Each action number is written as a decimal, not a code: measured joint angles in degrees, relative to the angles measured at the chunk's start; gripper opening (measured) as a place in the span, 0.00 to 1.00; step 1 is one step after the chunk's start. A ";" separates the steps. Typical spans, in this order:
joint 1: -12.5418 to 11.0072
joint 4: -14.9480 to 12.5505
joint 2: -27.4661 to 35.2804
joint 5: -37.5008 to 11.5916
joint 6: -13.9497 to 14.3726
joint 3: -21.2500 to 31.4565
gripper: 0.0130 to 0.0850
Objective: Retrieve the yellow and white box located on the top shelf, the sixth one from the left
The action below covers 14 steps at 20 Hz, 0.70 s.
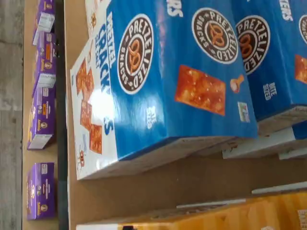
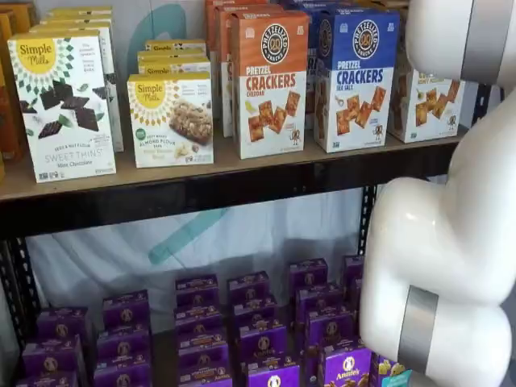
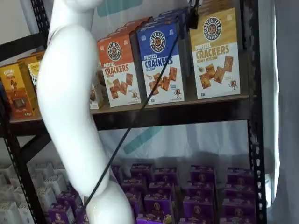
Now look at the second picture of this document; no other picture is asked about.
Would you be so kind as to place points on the blue white pretzel crackers box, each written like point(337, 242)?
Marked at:
point(306, 3)
point(310, 80)
point(359, 101)

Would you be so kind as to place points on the purple Annie's snack box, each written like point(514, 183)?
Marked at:
point(356, 294)
point(123, 377)
point(262, 342)
point(205, 379)
point(308, 274)
point(203, 340)
point(126, 308)
point(248, 287)
point(332, 332)
point(204, 359)
point(354, 270)
point(196, 290)
point(319, 301)
point(254, 313)
point(272, 377)
point(46, 381)
point(346, 371)
point(63, 322)
point(197, 318)
point(52, 356)
point(124, 344)

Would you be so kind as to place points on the Simple Mills almond bar box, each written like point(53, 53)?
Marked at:
point(177, 45)
point(169, 129)
point(173, 66)

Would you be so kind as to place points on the orange brown snack box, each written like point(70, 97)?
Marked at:
point(22, 16)
point(8, 101)

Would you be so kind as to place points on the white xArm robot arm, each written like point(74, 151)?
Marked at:
point(443, 242)

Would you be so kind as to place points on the black metal shelf rack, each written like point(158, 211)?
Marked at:
point(201, 197)

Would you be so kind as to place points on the purple teal Annie's box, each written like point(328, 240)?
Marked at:
point(387, 373)

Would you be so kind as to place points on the wooden shelf board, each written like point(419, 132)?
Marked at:
point(181, 173)

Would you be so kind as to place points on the Simple Mills sweet thins box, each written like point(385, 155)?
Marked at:
point(80, 11)
point(76, 20)
point(113, 101)
point(60, 121)

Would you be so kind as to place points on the orange white pretzel crackers box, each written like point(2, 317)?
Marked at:
point(209, 24)
point(270, 101)
point(225, 48)

